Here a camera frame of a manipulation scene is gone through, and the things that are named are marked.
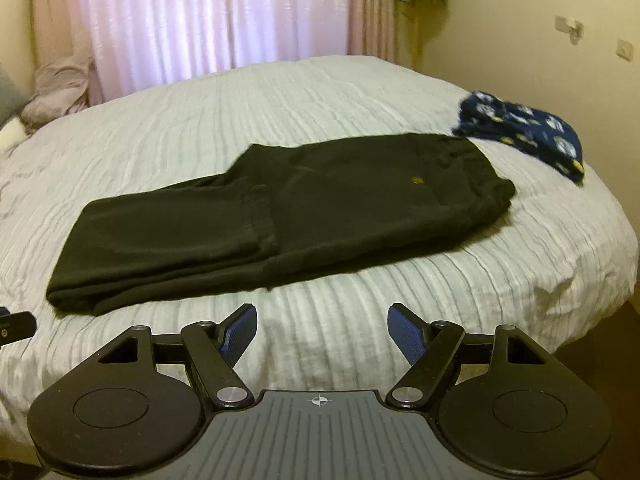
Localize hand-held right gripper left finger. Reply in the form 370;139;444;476
65;304;258;408

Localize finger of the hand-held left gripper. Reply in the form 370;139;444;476
0;307;38;348

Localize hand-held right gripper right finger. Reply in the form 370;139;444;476
387;304;576;408

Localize black pants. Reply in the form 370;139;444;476
46;132;517;317

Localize grey pillow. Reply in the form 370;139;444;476
0;62;26;123

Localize blue printed garment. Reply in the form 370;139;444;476
452;91;587;185

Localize pink crumpled pillow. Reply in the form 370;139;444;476
20;52;96;128

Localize bed with striped cover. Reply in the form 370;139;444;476
0;55;638;453

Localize pink curtain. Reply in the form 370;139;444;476
30;0;401;106

